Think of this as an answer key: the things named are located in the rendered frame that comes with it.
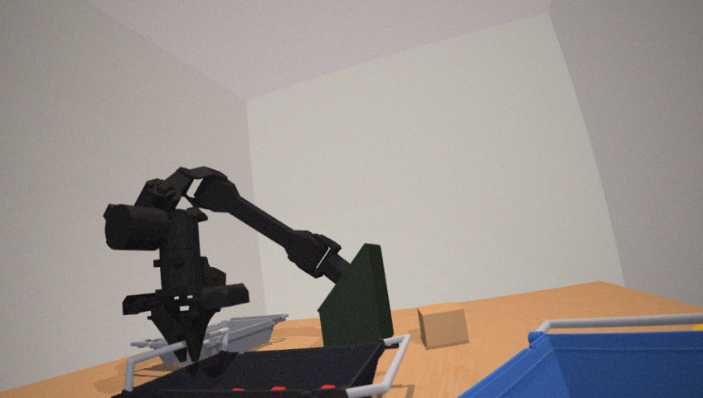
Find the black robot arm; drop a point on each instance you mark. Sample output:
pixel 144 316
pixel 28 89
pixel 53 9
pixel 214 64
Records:
pixel 154 221

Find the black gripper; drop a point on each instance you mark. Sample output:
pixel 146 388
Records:
pixel 180 272

